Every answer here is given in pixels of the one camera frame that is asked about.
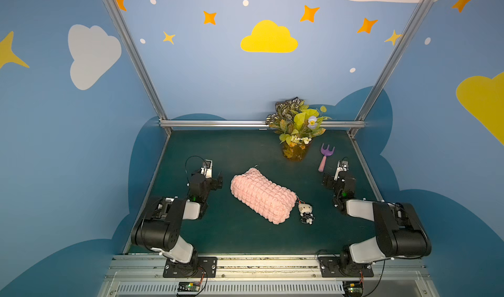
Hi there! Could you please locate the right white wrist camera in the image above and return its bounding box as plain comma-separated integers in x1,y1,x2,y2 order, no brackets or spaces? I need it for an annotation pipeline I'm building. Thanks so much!
334,160,349,181

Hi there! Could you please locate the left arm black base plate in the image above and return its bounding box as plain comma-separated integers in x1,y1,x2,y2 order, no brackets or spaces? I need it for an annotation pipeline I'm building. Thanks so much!
163,256,218,279

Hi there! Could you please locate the frame post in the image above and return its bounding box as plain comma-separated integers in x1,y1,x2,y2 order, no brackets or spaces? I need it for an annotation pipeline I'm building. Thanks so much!
102,0,173,136
349,0,434,139

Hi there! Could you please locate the controller board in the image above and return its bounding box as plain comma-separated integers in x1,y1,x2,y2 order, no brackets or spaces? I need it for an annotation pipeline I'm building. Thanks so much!
177,282,200,293
343,282,364,297

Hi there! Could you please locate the potted artificial plant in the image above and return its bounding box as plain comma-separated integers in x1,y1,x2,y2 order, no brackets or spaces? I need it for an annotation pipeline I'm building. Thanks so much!
265,97,329,161

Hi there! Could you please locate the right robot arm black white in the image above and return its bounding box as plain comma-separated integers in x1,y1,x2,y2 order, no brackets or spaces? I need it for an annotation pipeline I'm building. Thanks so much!
322,171,432,269

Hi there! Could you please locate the purple toy garden fork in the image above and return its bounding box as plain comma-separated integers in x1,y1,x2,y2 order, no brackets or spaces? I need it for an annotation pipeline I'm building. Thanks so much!
318,143,335,172

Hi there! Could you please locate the right controller board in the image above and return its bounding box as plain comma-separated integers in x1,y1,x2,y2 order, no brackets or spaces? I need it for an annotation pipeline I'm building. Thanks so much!
343,282,364,297

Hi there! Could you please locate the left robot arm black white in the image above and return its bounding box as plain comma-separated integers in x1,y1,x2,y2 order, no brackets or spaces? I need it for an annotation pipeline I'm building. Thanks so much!
131,173,223,265

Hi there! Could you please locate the back frame bar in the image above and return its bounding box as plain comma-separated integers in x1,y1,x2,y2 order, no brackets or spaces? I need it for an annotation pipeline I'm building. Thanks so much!
160,120,366,129

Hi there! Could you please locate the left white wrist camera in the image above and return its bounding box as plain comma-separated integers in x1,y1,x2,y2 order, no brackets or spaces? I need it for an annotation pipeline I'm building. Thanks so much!
200,159,213,178

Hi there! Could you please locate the right frame post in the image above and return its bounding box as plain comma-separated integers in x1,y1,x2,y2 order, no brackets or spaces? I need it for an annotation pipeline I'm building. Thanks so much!
349,0,434,139

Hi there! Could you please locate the pink puffy bag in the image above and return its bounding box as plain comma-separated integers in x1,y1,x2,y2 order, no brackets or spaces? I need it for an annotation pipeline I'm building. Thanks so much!
230,168,297,225

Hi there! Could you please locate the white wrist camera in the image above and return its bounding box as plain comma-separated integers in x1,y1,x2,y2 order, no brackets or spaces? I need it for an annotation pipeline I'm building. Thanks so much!
200,159,213,178
334,160,349,181

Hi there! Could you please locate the white plush keychain decoration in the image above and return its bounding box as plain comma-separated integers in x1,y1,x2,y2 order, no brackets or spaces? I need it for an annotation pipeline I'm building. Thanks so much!
297,198,314,225

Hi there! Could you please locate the left frame post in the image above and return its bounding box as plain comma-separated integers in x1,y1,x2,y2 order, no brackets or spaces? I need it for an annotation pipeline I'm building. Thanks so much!
102,0,173,136

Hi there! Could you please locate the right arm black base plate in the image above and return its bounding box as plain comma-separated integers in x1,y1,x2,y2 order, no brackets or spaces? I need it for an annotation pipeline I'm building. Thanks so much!
317,256,374,278

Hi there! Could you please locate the aluminium front rail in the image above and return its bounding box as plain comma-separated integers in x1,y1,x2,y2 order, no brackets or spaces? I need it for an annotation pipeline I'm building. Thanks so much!
98,253,439,296

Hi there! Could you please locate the left controller board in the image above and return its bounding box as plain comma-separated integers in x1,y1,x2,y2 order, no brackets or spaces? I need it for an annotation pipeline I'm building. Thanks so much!
177,282,200,293

